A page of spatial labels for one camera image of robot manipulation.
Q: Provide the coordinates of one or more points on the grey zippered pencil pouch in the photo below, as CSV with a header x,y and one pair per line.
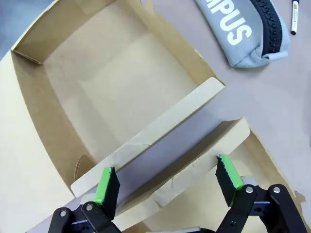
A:
x,y
230,24

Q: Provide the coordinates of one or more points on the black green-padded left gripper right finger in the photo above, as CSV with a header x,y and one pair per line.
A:
x,y
230,179

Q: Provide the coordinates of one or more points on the white marker pen black cap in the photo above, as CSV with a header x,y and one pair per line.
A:
x,y
294,19

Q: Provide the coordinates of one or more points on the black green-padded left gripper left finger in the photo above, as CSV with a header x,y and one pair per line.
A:
x,y
107,187

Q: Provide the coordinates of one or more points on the open brown cardboard box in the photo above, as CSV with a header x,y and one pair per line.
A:
x,y
194,162
116,85

